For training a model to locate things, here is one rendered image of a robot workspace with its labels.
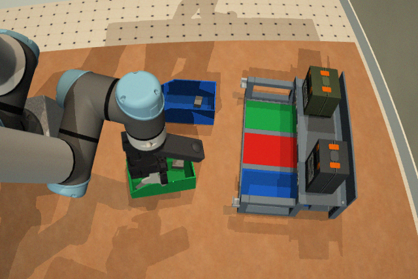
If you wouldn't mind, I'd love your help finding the blue bin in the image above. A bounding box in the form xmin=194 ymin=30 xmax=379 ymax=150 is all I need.
xmin=161 ymin=79 xmax=216 ymax=125

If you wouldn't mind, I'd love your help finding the green bin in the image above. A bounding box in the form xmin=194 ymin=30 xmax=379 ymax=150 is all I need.
xmin=127 ymin=157 xmax=196 ymax=198

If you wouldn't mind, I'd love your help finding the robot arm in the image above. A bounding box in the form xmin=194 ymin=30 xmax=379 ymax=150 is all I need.
xmin=0 ymin=29 xmax=205 ymax=198

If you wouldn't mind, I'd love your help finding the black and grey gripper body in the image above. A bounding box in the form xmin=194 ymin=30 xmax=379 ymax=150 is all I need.
xmin=121 ymin=131 xmax=168 ymax=179

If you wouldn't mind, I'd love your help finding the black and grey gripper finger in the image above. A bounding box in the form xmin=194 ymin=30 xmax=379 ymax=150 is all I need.
xmin=141 ymin=168 xmax=168 ymax=186

